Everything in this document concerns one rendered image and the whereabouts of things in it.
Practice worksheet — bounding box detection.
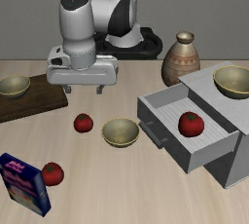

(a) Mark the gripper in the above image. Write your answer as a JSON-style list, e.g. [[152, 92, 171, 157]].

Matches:
[[46, 45, 120, 95]]

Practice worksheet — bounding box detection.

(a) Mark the red tomato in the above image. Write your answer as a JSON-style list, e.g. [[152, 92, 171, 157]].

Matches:
[[177, 111, 205, 138], [41, 162, 65, 187], [73, 113, 94, 134]]

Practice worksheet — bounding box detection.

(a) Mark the brown cutting board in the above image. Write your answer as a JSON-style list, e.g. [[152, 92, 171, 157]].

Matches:
[[0, 73, 69, 124]]

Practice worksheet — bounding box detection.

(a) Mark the beige porcelain bowl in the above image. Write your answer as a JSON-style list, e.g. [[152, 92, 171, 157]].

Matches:
[[0, 74, 32, 99], [212, 64, 249, 100], [101, 117, 141, 148]]

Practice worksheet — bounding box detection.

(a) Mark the grey cabinet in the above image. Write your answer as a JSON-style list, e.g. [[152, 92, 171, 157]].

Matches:
[[177, 60, 249, 190]]

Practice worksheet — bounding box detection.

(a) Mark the brown patterned vase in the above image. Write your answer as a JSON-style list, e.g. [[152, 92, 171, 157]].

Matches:
[[160, 31, 201, 88]]

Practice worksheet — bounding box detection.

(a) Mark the grey open drawer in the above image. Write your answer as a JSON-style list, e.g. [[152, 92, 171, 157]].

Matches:
[[136, 83, 241, 174]]

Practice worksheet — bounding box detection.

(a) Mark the blue carton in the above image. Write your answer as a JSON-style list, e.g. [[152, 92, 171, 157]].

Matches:
[[0, 152, 53, 218]]

